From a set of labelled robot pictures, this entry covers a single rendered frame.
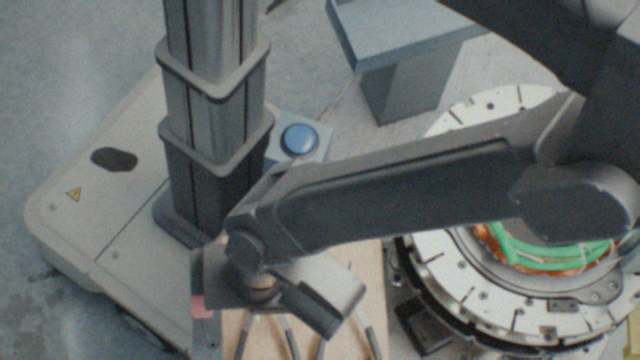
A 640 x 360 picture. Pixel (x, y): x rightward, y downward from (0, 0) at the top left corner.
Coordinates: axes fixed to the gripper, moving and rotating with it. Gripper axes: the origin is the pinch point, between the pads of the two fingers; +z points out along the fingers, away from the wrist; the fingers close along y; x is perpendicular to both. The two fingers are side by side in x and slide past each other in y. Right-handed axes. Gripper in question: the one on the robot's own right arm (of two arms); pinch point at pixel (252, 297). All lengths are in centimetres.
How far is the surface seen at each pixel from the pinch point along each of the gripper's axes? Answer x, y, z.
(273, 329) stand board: -1.2, 2.9, 10.1
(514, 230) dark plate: 11.3, 33.9, 14.1
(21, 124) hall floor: 73, -46, 120
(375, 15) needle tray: 42.3, 18.6, 14.8
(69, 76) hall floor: 86, -35, 120
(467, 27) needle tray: 38.3, 29.9, 10.8
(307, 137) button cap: 23.6, 8.3, 12.6
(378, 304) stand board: 1.3, 15.1, 9.8
